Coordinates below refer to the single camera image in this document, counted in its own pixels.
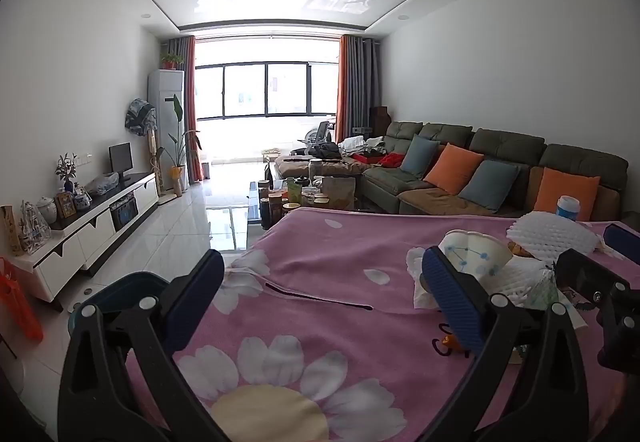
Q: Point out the blue white vase with plant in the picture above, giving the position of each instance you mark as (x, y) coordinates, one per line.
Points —
(66, 174)

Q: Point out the glass ship model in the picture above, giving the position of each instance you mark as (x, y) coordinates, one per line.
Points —
(34, 229)

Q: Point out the green brown sofa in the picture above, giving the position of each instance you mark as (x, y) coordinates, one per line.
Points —
(505, 142)

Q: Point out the wooden ornament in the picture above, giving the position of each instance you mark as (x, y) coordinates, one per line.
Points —
(10, 232)

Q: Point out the blue white teapot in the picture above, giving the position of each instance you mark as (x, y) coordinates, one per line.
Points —
(82, 201)

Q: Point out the small potted plant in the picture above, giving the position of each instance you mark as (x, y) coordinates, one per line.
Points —
(171, 59)

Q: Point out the white paper bowl blue pattern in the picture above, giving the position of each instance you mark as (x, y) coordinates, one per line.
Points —
(475, 254)

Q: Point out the red cloth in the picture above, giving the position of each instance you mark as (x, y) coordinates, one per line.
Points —
(390, 159)

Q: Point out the orange cushion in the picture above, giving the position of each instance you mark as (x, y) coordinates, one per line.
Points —
(565, 184)
(452, 169)

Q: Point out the blue cushion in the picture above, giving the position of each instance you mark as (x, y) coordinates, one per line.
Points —
(419, 156)
(489, 186)

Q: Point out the cluster of food jars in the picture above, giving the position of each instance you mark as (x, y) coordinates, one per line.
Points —
(277, 204)

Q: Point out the cloth covered standing fan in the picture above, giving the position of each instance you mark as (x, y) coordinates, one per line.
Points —
(140, 117)

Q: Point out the black bag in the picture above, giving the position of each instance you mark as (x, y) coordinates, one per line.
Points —
(325, 151)

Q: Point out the clear tall jar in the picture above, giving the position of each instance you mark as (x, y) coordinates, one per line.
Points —
(315, 168)

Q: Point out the brown paper bag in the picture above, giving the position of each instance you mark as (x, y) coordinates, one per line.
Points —
(340, 194)

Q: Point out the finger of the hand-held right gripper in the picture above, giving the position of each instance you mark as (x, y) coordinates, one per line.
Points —
(590, 279)
(625, 242)

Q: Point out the white standing air conditioner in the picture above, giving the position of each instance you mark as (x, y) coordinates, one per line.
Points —
(162, 122)

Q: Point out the brown wooden cabinet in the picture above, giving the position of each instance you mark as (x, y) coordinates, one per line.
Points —
(380, 122)

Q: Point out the orange plastic bag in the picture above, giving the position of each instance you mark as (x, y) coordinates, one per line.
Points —
(17, 302)

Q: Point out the white mesh chair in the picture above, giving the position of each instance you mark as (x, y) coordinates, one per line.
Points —
(320, 132)

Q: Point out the glass coffee table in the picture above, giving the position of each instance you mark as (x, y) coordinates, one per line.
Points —
(255, 202)

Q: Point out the teal plastic bin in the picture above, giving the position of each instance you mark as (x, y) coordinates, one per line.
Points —
(125, 284)

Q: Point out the clear plastic wrapper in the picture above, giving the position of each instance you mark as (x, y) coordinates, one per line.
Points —
(542, 294)

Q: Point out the blue white cup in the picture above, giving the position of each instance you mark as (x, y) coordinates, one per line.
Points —
(568, 209)

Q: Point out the small grey bin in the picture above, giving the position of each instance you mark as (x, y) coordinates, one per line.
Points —
(206, 171)

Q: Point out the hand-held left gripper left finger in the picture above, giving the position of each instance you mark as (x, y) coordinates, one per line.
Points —
(197, 297)

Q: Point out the white ceramic jar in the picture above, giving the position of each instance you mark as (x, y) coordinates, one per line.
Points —
(46, 211)

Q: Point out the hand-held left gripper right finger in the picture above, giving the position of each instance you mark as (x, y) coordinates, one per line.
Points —
(452, 294)

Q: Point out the black computer monitor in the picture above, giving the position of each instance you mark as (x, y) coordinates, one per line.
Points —
(121, 158)

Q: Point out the tall plant in yellow vase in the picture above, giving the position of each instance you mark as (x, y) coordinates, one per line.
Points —
(176, 179)

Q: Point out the large window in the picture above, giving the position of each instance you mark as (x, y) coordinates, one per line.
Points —
(250, 92)

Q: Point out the picture frame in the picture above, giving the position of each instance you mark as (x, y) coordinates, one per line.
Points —
(65, 205)

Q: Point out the pink floral blanket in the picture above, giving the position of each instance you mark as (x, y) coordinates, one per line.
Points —
(325, 272)

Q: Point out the white clothes pile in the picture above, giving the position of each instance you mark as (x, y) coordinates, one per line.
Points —
(362, 144)

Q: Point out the white black TV cabinet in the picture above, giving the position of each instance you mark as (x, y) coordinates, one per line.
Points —
(95, 232)

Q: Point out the clear plastic bag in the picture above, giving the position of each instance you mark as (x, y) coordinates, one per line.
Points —
(104, 184)

